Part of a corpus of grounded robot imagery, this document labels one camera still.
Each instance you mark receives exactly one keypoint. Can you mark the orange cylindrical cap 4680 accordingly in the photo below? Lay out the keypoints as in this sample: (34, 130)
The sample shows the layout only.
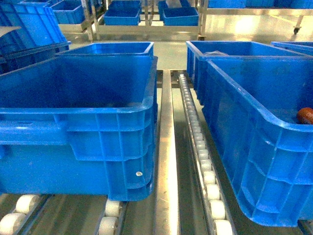
(305, 115)

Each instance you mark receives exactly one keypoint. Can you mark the blue left front crate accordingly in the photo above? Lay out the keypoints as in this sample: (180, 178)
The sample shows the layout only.
(80, 124)

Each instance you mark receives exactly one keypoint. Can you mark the blue left rear crate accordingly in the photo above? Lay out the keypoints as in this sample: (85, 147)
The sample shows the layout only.
(113, 48)

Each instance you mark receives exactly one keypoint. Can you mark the blue right rear crate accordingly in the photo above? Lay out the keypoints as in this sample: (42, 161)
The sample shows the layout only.
(199, 51)

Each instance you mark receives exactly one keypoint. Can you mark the stainless steel flow rack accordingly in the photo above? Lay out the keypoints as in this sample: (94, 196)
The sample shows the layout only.
(86, 214)

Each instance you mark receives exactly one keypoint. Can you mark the blue right front crate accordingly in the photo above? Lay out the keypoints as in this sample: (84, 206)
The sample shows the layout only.
(250, 107)

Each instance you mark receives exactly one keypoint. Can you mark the white roller track strip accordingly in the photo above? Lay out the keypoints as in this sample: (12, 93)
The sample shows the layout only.
(216, 211)

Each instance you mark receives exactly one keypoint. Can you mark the tilted blue crate far left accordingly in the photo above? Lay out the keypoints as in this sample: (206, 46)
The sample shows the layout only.
(37, 37)

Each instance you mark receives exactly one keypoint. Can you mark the steel centre divider rail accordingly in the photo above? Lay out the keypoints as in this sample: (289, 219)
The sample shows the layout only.
(166, 215)

